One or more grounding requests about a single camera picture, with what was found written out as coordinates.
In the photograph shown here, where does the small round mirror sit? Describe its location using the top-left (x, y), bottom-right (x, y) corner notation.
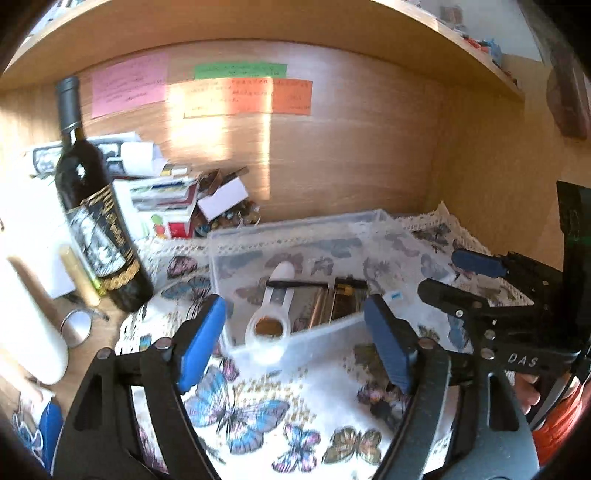
top-left (59, 309), bottom-right (92, 349)

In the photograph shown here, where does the black gold cosmetic bottle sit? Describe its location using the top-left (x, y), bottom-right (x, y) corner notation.
top-left (307, 276), bottom-right (369, 329)

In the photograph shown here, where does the black silver pen tool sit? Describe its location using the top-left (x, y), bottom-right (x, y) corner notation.
top-left (264, 277), bottom-right (369, 292)

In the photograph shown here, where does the pink paper note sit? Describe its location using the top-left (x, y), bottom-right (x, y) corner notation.
top-left (91, 52), bottom-right (168, 119)

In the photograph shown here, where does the wooden shelf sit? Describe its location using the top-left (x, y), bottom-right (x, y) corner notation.
top-left (0, 0), bottom-right (528, 103)

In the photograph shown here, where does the butterfly print tablecloth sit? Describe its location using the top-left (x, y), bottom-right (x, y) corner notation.
top-left (112, 200), bottom-right (535, 480)

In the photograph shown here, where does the white curved object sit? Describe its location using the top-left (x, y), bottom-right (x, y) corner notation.
top-left (1, 258), bottom-right (69, 385)

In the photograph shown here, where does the orange paper note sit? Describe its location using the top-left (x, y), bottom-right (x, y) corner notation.
top-left (183, 77), bottom-right (312, 118)

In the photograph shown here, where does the green paper note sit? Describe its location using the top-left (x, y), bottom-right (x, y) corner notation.
top-left (193, 62), bottom-right (287, 80)

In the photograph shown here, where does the clear plastic storage box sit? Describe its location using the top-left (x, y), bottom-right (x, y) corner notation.
top-left (208, 210), bottom-right (455, 361)

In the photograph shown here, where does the stack of books and papers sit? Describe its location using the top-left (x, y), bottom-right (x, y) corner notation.
top-left (31, 131), bottom-right (202, 241)

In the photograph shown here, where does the right hand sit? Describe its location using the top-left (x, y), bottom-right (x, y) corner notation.
top-left (512, 372), bottom-right (583, 416)

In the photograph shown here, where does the white handheld magnifier device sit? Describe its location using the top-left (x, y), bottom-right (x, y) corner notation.
top-left (245, 261), bottom-right (296, 367)

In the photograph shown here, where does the dark wine bottle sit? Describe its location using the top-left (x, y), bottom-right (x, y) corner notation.
top-left (55, 76), bottom-right (153, 313)

